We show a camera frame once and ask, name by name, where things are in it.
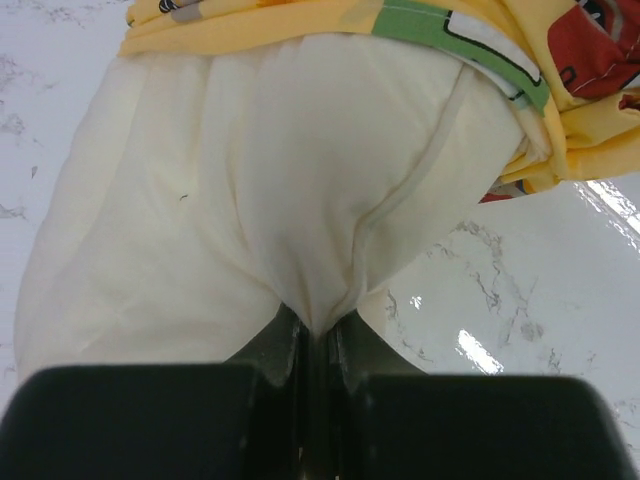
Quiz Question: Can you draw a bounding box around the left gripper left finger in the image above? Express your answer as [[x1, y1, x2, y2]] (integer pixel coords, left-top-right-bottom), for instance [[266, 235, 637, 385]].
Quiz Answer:
[[228, 305, 300, 479]]

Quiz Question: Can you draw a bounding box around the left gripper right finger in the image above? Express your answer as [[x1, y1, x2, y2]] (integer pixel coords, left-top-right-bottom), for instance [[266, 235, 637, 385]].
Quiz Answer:
[[327, 312, 415, 479]]

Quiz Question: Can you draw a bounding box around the white pillow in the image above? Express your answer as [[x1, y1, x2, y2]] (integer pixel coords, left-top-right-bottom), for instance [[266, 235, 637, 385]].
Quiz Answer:
[[14, 34, 524, 380]]

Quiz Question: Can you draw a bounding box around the yellow cartoon-print pillowcase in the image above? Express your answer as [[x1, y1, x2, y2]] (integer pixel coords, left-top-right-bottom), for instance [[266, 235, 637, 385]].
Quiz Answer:
[[120, 0, 639, 202]]

